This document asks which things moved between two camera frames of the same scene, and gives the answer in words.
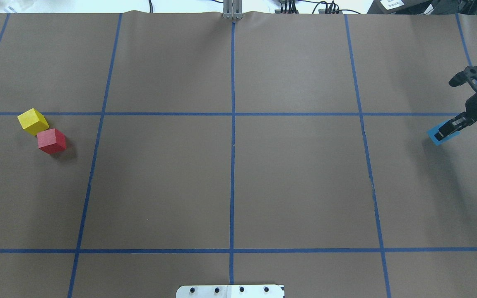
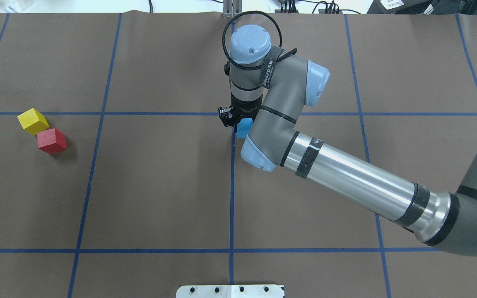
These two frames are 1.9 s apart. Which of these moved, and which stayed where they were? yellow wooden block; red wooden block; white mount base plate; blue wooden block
Moved: blue wooden block
Stayed: yellow wooden block; red wooden block; white mount base plate
